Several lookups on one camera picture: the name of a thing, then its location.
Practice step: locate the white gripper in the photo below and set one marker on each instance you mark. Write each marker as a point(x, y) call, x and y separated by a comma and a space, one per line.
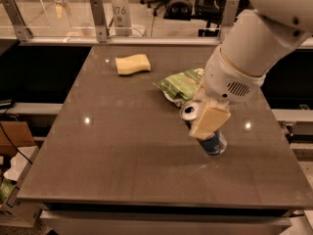
point(226, 77)

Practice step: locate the Red Bull can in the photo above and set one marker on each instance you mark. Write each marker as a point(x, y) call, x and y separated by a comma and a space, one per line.
point(204, 123)

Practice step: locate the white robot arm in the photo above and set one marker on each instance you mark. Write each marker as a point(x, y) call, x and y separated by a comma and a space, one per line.
point(262, 35)

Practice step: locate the green Kettle chips bag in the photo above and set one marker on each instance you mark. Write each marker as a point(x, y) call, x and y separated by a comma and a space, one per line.
point(180, 88)

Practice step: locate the yellow sponge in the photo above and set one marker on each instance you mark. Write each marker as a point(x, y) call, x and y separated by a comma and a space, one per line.
point(132, 64)

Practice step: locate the cardboard box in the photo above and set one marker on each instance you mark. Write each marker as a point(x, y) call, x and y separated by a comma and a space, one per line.
point(14, 134)

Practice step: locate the white box under table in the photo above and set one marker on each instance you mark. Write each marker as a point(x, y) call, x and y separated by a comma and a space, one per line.
point(14, 212)

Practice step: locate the black camera device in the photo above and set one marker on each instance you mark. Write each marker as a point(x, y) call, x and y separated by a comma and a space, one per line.
point(178, 10)

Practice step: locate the right metal railing bracket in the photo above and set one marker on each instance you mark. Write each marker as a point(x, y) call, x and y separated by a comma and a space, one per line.
point(228, 17)

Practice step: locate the metal railing bracket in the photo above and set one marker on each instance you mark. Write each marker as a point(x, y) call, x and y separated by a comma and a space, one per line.
point(228, 17)
point(22, 32)
point(99, 19)

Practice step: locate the white numbered post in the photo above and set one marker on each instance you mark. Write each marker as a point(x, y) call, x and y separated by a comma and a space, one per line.
point(121, 17)

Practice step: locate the middle metal railing bracket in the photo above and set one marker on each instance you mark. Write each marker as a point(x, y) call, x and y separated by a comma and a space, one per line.
point(99, 19)

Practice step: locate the left metal railing bracket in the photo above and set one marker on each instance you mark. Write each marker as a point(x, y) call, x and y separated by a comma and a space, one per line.
point(22, 32)

